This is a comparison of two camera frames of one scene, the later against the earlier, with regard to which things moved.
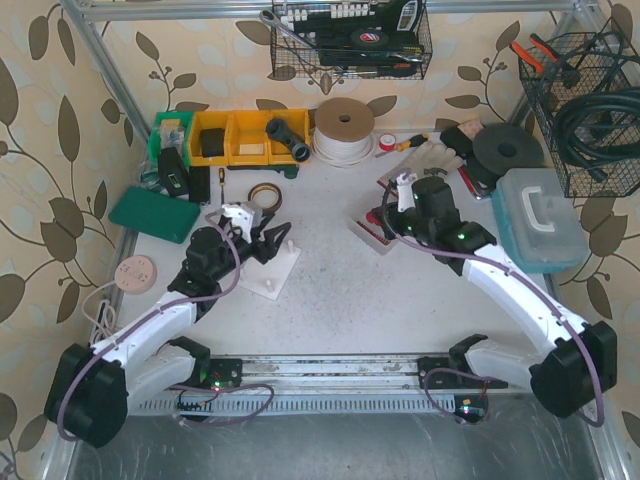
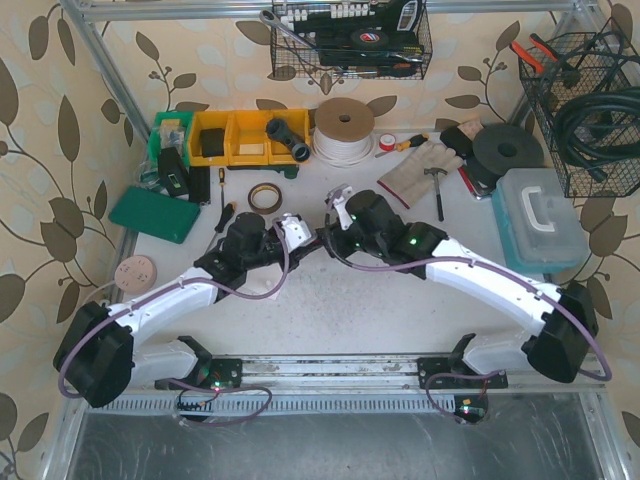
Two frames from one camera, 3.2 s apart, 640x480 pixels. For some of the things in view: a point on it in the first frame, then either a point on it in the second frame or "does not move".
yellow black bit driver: [414, 140] does not move
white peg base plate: [265, 279] does not move
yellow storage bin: [248, 138] does not move
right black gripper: [393, 218] → [331, 236]
